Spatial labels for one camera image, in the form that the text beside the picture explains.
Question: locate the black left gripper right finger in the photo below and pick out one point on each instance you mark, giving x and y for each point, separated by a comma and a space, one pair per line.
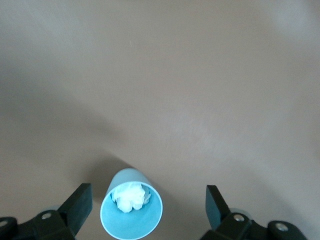
225, 215

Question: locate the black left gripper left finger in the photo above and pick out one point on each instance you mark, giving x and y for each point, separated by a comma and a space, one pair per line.
70, 212

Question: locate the blue cup with white paper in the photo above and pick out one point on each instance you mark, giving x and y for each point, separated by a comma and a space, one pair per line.
130, 222

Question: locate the crumpled white paper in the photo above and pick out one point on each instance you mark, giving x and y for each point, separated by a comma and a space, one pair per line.
131, 197

